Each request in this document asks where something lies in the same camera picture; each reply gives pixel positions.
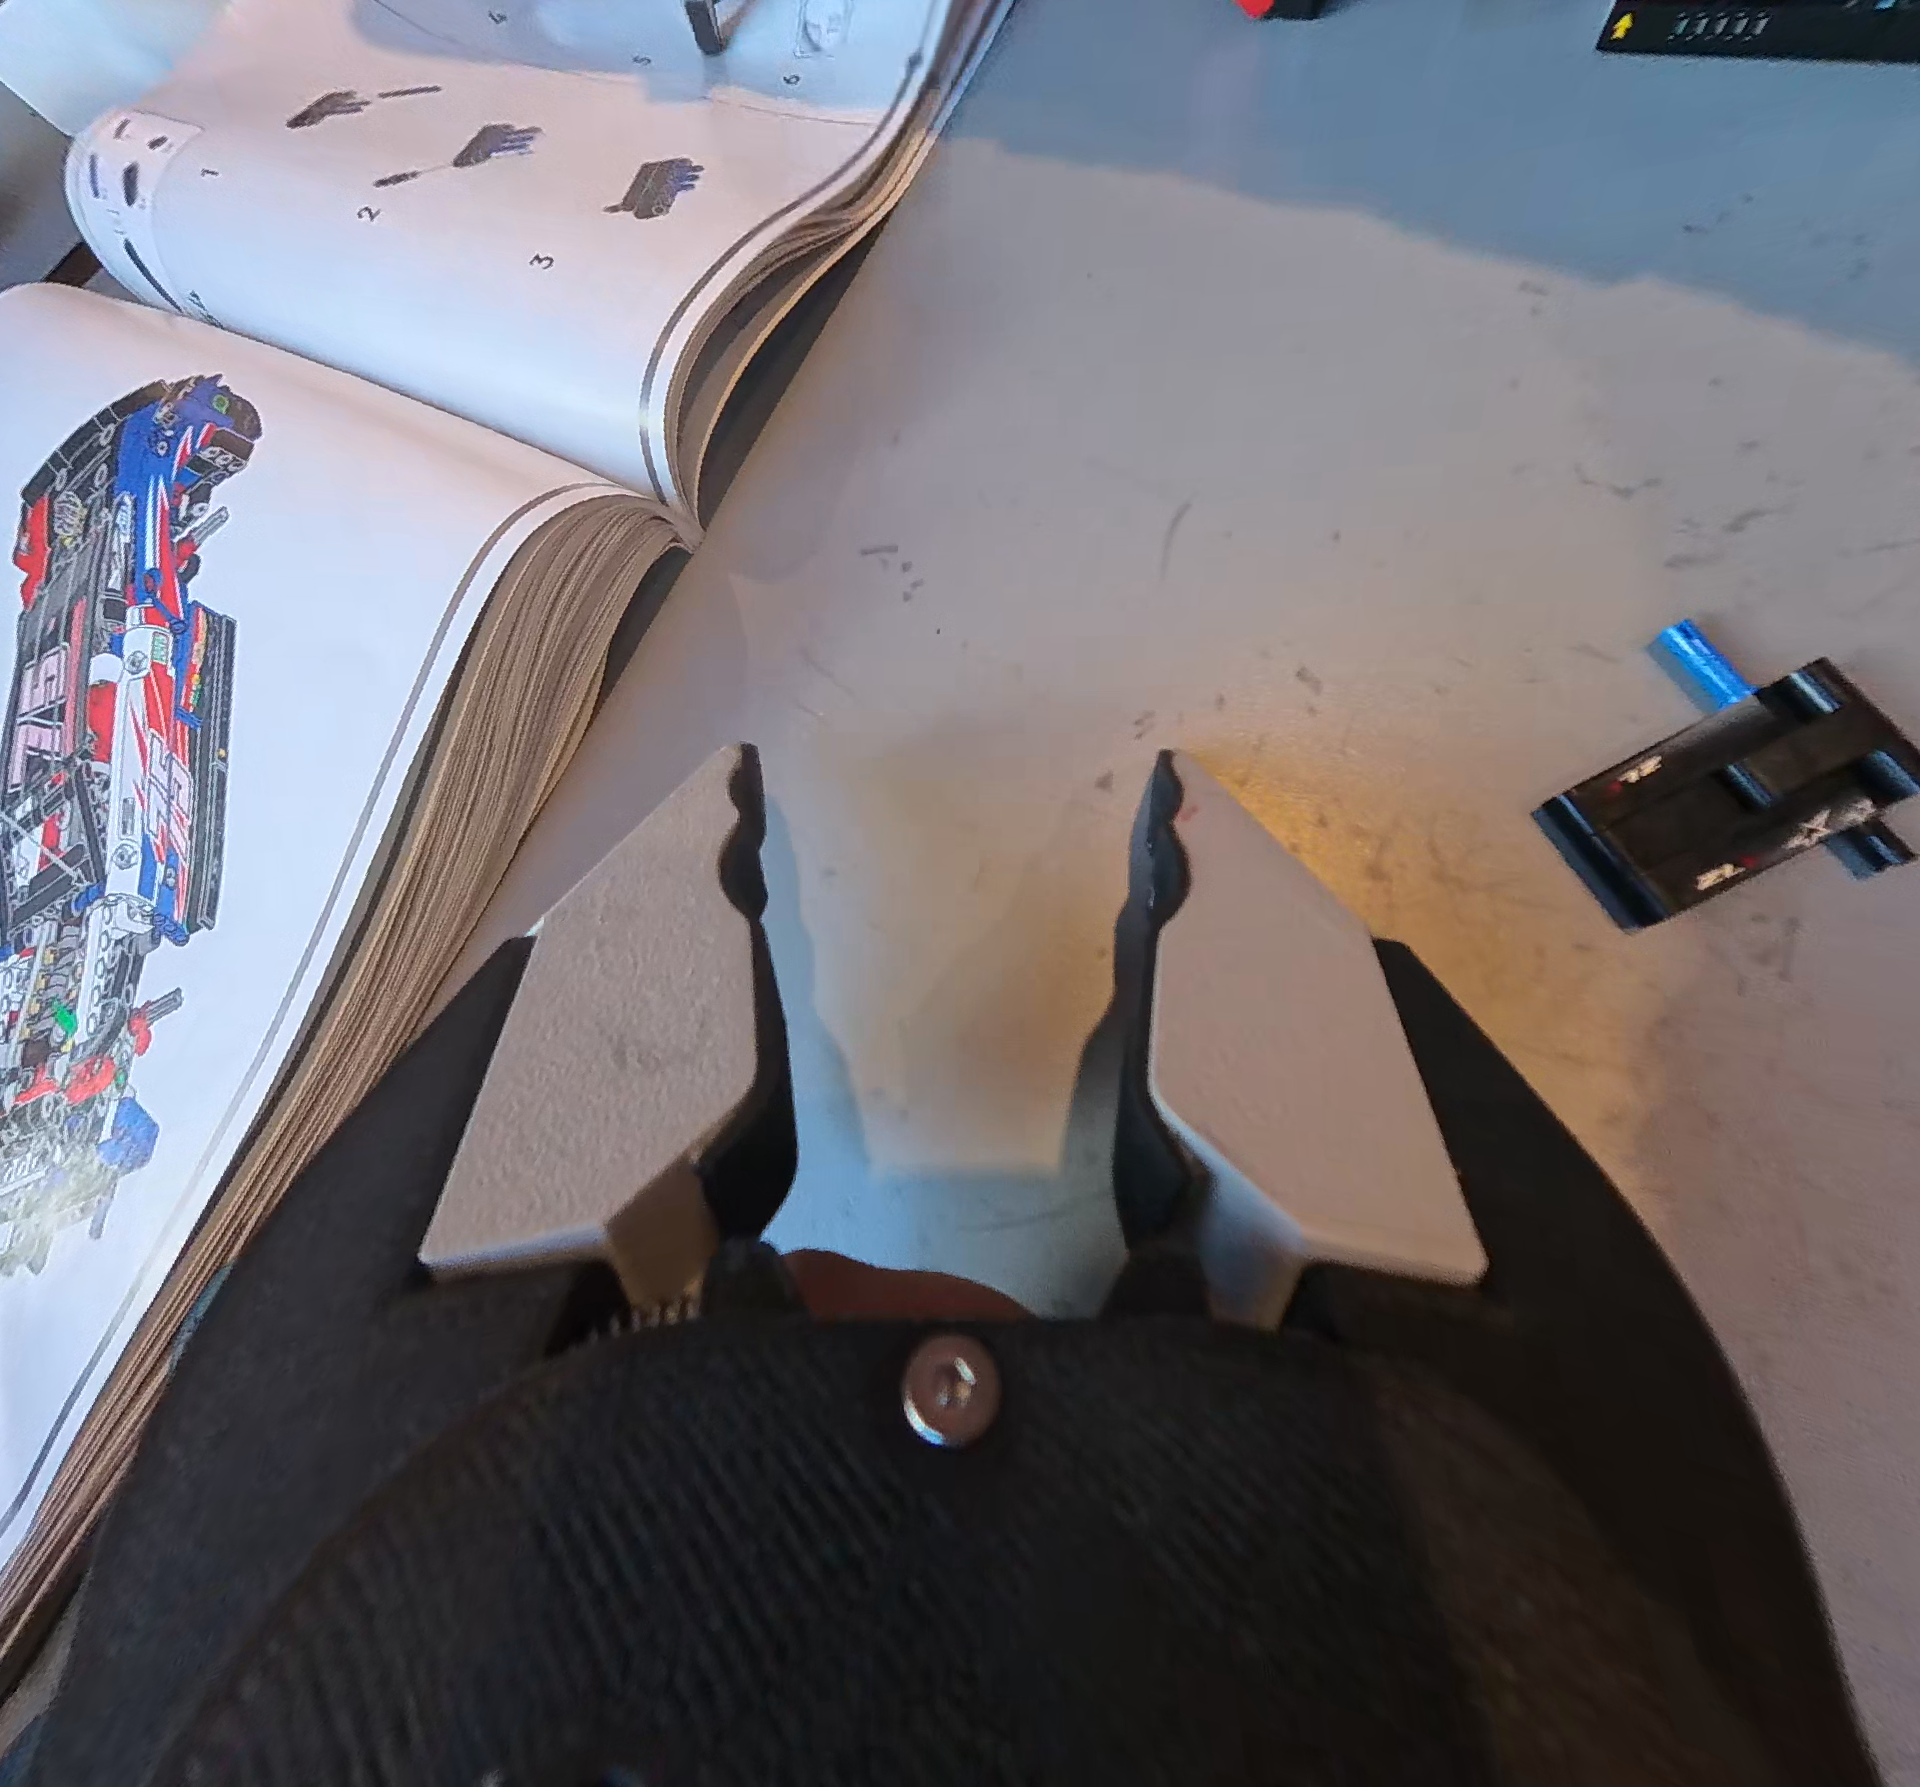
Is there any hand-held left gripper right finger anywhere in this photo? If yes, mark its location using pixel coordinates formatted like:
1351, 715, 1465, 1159
1067, 748, 1489, 1334

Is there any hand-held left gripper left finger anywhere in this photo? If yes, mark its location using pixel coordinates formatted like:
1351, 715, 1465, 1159
418, 744, 799, 1303

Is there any instruction book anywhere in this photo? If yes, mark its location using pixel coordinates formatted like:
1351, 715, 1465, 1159
0, 0, 1078, 1616

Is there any black brick assembly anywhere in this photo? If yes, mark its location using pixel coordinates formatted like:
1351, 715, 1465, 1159
1530, 658, 1920, 926

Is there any blue brick pin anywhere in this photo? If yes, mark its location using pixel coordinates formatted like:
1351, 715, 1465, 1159
1648, 623, 1750, 709

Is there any grey desk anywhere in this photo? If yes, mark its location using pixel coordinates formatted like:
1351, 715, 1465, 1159
451, 0, 1920, 1787

